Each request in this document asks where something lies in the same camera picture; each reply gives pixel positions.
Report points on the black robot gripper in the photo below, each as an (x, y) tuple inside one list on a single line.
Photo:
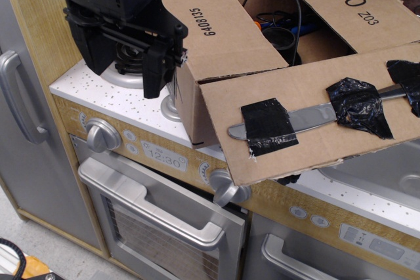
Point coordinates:
[(97, 26)]

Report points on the silver toy stove burner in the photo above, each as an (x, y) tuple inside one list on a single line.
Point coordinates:
[(127, 69)]

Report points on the silver left oven knob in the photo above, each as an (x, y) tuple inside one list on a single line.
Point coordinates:
[(101, 135)]

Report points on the silver oven knob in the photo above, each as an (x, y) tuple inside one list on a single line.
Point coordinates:
[(101, 135), (225, 189)]

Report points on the toy kitchen play set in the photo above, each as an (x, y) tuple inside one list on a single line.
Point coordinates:
[(231, 64)]

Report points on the black round cup in box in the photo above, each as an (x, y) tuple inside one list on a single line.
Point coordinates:
[(280, 38)]

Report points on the black tape piece left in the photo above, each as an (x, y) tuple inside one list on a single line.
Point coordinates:
[(268, 127)]

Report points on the black tape piece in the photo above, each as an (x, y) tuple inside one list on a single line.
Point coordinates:
[(358, 106), (406, 74), (268, 127)]

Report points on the silver right oven knob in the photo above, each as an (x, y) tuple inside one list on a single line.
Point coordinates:
[(225, 189)]

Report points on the silver oven door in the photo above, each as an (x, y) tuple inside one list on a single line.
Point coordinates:
[(159, 229)]

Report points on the blue object in box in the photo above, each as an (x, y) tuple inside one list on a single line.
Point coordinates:
[(304, 29)]

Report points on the orange object on floor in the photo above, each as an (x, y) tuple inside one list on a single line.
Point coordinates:
[(34, 267)]

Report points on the black tape piece middle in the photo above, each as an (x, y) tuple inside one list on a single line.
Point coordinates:
[(358, 106)]

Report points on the silver dishwasher door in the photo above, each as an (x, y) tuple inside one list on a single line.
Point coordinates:
[(278, 252)]

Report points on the black tape piece right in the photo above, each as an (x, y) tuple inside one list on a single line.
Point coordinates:
[(406, 74)]

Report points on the silver toy sink basin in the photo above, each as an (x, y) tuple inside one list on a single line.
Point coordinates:
[(392, 173)]

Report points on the grey fridge door handle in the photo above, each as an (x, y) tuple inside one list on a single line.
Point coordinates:
[(10, 61)]

